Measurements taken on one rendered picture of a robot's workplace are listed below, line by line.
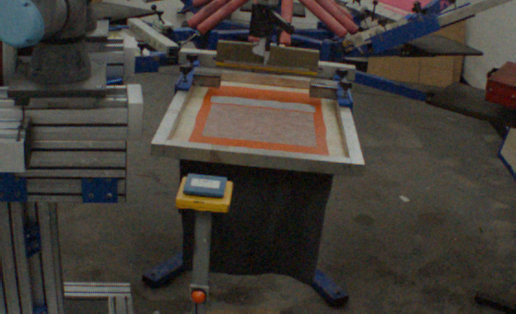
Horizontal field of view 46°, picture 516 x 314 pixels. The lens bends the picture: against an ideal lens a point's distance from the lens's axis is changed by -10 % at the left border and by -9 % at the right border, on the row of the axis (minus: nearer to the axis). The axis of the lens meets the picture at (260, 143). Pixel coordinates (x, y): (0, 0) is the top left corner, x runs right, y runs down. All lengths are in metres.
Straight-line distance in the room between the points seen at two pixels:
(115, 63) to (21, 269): 0.67
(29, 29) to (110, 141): 0.36
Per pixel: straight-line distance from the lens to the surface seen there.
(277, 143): 1.98
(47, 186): 1.59
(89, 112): 1.46
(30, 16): 1.27
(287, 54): 2.33
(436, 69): 6.64
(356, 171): 1.83
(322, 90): 2.36
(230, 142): 1.96
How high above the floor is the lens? 1.69
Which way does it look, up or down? 22 degrees down
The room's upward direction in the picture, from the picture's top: 6 degrees clockwise
